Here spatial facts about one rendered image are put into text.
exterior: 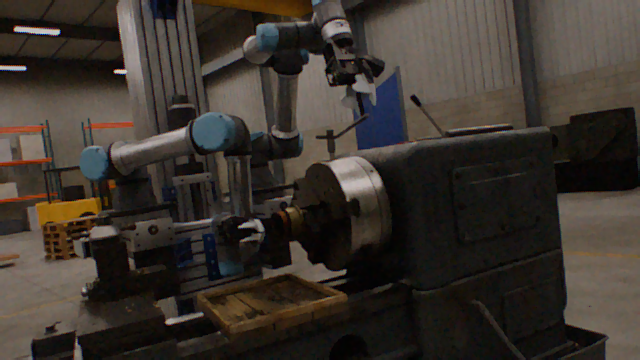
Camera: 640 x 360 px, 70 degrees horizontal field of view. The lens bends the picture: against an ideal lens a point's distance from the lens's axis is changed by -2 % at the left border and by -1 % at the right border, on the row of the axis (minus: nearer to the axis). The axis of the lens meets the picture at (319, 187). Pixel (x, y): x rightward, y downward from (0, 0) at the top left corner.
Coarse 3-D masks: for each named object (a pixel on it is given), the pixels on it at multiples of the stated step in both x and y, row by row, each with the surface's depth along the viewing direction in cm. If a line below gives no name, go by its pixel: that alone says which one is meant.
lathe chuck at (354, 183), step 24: (312, 168) 134; (336, 168) 124; (360, 168) 126; (336, 192) 123; (360, 192) 121; (360, 216) 119; (336, 240) 127; (360, 240) 120; (336, 264) 129; (360, 264) 129
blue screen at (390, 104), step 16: (400, 80) 610; (368, 96) 824; (384, 96) 702; (400, 96) 611; (352, 112) 1015; (368, 112) 844; (384, 112) 717; (400, 112) 622; (368, 128) 866; (384, 128) 732; (400, 128) 635; (368, 144) 888; (384, 144) 748
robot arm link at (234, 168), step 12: (228, 156) 153; (240, 156) 153; (228, 168) 155; (240, 168) 154; (228, 180) 156; (240, 180) 154; (240, 192) 154; (240, 204) 154; (252, 204) 158; (240, 216) 155; (252, 252) 156
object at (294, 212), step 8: (288, 208) 126; (296, 208) 126; (272, 216) 127; (280, 216) 123; (288, 216) 124; (296, 216) 124; (272, 224) 128; (280, 224) 123; (288, 224) 123; (296, 224) 124; (280, 232) 123; (288, 232) 124; (296, 232) 124
